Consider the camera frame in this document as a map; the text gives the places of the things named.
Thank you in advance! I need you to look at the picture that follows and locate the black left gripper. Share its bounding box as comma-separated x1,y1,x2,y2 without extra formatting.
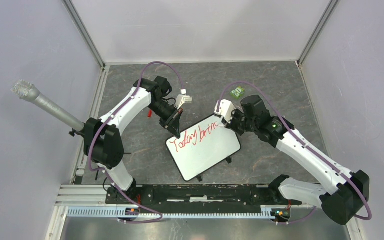
148,99,185,139

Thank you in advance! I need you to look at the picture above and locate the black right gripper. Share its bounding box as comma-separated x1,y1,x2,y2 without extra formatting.
222,106,258,136

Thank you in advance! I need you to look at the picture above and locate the small white whiteboard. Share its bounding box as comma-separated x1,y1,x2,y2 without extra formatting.
165,114,242,182

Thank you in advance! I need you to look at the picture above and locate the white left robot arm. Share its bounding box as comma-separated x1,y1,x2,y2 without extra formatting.
83,76,183,204

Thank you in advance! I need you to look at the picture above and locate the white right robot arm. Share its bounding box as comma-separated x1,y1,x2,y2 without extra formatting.
214,95,372,226

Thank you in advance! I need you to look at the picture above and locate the green toy block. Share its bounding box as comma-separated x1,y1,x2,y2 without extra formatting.
229,86,245,99

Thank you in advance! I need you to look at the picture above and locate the toothed light blue strip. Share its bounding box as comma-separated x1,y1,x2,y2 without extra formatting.
67,206,275,220

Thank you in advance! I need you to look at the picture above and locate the silver microphone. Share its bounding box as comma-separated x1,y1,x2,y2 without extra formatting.
11,79,85,137

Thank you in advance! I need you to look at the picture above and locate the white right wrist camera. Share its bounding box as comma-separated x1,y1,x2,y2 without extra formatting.
214,99,237,124

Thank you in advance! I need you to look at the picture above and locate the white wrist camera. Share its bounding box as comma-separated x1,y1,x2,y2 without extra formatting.
214,99,237,124
175,89,193,110

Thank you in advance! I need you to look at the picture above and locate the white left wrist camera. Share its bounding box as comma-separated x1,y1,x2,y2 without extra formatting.
175,89,193,110

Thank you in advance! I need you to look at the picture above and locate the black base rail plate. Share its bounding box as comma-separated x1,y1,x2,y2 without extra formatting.
105,184,303,215

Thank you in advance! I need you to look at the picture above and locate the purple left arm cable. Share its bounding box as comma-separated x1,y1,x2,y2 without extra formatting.
84,61,188,225

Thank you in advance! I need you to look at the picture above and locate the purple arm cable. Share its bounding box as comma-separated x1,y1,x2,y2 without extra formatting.
215,81,373,227
84,61,188,225

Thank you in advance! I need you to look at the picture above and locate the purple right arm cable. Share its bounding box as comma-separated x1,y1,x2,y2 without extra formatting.
215,81,373,227

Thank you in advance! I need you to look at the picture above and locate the aluminium frame rail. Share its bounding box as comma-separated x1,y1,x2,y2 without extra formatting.
55,185,107,207

